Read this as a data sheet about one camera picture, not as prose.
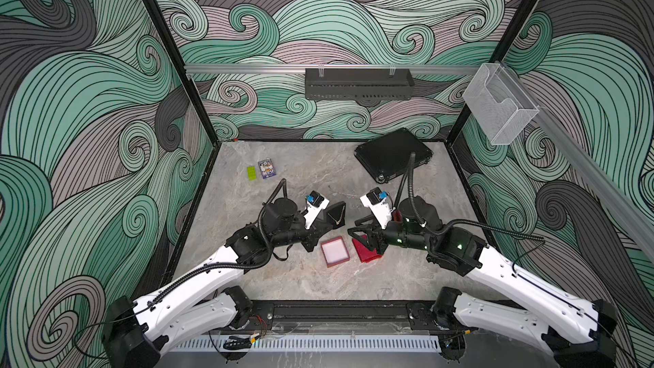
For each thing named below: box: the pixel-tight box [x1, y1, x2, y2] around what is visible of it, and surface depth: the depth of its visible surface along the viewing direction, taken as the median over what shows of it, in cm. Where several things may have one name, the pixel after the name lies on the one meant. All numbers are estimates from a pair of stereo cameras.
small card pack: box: [258, 157, 277, 179], surface depth 110 cm
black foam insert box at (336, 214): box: [326, 201, 346, 230], surface depth 71 cm
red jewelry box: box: [320, 235, 350, 269], surface depth 88 cm
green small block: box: [246, 166, 259, 181], surface depth 109 cm
